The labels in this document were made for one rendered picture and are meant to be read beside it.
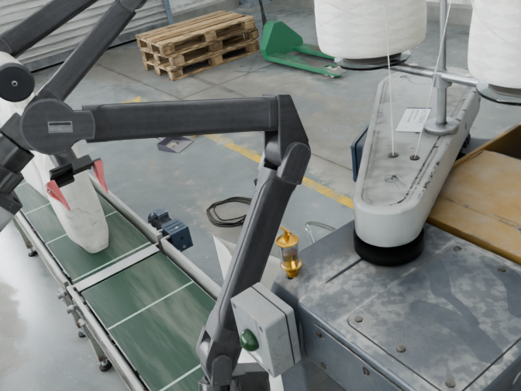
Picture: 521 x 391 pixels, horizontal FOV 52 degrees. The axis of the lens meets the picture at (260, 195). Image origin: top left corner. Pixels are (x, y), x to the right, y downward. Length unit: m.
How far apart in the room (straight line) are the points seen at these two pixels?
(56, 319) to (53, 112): 2.31
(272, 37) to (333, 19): 5.46
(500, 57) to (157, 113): 0.48
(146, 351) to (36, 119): 1.39
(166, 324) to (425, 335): 1.62
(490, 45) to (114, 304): 1.92
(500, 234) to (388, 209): 0.17
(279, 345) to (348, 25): 0.45
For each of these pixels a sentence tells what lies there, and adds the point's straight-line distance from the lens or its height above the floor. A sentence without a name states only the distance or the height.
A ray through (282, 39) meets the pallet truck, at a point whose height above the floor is 0.19.
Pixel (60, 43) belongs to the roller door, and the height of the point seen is 0.26.
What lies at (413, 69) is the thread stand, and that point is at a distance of 0.83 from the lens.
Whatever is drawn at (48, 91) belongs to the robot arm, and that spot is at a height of 1.43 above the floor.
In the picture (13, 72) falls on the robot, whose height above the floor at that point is 1.55.
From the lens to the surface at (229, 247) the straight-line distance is 1.30.
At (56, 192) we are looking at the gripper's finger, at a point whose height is 1.23.
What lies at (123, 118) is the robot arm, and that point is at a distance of 0.83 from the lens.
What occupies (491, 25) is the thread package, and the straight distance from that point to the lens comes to 0.67.
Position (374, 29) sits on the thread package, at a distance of 0.80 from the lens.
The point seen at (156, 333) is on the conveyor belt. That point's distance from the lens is 2.12.
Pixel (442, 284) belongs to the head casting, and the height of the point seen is 1.34.
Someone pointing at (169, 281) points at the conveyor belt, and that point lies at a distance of 2.34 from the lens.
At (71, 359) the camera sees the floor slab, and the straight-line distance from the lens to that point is 2.77.
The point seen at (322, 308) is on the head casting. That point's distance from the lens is 0.65.
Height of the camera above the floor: 1.77
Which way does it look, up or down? 30 degrees down
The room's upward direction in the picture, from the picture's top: 10 degrees counter-clockwise
